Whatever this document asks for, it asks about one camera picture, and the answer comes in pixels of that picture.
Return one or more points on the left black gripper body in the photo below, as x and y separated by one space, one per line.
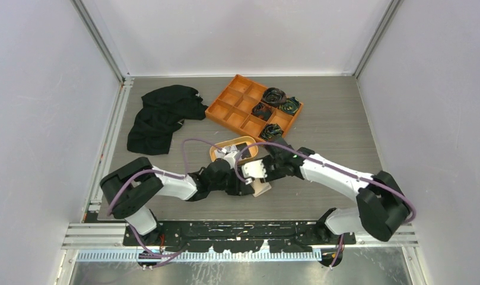
234 184

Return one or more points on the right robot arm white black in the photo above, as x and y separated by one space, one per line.
380 207

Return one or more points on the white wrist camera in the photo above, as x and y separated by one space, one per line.
254 169
232 158

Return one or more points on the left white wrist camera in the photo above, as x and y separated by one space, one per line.
232 158

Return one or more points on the orange oval tray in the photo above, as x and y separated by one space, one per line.
247 139

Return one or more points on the right credit card in tray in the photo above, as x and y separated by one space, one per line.
226 150

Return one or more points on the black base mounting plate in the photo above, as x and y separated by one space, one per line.
285 236

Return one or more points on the black cloth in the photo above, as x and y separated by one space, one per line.
163 112

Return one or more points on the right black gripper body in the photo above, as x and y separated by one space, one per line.
273 167

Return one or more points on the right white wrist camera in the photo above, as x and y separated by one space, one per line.
254 169

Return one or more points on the aluminium front frame rail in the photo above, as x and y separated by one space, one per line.
103 243

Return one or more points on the dark red rolled tie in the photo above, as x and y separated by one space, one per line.
262 111

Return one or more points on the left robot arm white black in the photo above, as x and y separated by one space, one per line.
129 188

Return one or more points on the black VIP credit card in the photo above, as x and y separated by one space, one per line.
246 154

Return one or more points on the orange compartment organizer box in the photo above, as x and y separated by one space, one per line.
232 109

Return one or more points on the dark brown rolled tie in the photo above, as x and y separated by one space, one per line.
274 97

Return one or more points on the green yellow rolled tie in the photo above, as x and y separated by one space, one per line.
271 130

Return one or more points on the green patterned rolled tie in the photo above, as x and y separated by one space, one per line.
291 106

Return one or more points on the beige card holder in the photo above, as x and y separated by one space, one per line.
260 187

